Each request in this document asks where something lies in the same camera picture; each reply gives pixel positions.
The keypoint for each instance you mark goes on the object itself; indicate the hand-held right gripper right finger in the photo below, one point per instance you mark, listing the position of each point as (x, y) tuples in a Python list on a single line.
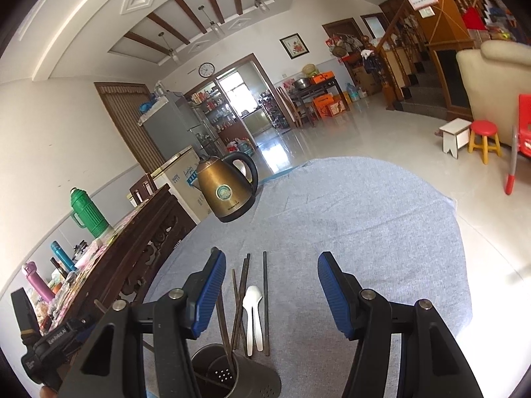
[(332, 294)]

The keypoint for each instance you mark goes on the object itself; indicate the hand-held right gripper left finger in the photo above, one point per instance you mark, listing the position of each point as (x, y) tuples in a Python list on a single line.
[(209, 294)]

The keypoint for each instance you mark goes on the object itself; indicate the white plastic spoon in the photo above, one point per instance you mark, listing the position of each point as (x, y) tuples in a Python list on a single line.
[(259, 336), (250, 331)]

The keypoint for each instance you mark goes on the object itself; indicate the perforated steel utensil holder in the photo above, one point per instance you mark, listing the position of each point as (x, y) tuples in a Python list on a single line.
[(257, 381)]

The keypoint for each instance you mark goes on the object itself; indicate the person's left hand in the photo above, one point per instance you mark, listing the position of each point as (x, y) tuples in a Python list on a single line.
[(49, 393)]

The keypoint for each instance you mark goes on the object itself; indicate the pink water bottle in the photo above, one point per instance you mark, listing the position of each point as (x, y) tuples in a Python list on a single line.
[(37, 284)]

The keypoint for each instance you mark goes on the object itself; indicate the dark glass bottle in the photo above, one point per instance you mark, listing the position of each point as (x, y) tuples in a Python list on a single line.
[(58, 266)]

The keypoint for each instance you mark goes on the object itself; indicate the grey tablecloth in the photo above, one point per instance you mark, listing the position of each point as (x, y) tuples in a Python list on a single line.
[(352, 215)]

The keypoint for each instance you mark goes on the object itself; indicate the pile of colourful packets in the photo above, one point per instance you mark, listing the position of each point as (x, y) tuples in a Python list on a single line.
[(83, 265)]

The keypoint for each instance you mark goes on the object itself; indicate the dark carved wooden sideboard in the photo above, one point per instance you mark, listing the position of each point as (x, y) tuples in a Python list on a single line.
[(137, 248)]

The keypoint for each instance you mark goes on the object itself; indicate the blue water bottle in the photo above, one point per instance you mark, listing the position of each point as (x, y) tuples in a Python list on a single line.
[(62, 255)]

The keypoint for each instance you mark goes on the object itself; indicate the gold electric kettle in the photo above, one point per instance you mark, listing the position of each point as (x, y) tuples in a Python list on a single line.
[(224, 199)]

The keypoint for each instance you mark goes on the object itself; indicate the white chest freezer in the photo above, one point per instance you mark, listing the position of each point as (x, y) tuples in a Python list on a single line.
[(186, 199)]

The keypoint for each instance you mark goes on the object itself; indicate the wooden chair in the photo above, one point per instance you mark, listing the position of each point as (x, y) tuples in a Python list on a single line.
[(143, 188)]

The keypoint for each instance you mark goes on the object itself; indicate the green thermos flask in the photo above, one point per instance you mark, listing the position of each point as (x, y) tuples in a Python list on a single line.
[(89, 215)]

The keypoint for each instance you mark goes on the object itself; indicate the pink plastic bag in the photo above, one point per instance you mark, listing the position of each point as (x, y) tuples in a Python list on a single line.
[(239, 146)]

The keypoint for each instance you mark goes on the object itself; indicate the grey refrigerator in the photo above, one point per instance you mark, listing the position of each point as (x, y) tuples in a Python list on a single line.
[(170, 128)]

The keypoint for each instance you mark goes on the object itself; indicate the glass cabinet with bottles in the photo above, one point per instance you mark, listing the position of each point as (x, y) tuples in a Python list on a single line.
[(215, 116)]

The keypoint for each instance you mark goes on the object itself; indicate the large orange box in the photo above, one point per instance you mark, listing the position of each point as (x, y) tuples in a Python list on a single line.
[(332, 105)]

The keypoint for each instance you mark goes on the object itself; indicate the brown wooden door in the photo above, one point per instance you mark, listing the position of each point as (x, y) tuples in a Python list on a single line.
[(124, 124)]

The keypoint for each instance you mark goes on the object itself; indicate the blue water jug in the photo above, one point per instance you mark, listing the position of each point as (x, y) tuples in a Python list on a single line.
[(353, 92)]

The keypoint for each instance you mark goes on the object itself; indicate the small white stool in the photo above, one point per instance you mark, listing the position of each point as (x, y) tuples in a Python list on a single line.
[(455, 130)]

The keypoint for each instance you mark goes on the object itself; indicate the dark wooden dining table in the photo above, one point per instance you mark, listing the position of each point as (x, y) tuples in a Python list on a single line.
[(319, 88)]

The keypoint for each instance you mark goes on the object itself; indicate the metal basin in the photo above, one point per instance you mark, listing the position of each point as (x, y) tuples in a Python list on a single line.
[(301, 83)]

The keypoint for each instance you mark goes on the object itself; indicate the cardboard box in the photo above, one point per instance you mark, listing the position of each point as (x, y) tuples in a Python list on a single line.
[(364, 81)]

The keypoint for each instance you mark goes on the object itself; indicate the flat orange box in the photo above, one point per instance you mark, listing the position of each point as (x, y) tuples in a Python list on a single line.
[(323, 78)]

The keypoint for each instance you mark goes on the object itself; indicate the red round stool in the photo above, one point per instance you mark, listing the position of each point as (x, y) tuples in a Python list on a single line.
[(484, 129)]

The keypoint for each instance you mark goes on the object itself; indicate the wooden staircase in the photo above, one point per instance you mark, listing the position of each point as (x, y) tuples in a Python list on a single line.
[(419, 87)]

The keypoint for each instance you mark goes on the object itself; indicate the straw hat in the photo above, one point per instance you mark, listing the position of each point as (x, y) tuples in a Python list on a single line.
[(309, 69)]

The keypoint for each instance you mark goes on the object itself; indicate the framed flower picture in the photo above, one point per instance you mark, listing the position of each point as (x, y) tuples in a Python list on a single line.
[(294, 46)]

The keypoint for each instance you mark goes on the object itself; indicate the red plastic chair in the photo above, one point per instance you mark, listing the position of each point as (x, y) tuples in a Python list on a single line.
[(524, 128)]

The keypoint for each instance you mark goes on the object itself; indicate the cream sofa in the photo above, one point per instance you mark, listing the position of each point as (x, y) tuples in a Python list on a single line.
[(489, 83)]

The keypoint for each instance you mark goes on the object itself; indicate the wooden shelf with items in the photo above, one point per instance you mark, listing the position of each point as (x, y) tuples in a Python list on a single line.
[(481, 4)]

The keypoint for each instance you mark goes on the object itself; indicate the round wall clock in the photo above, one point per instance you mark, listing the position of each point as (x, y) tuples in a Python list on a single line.
[(206, 69)]

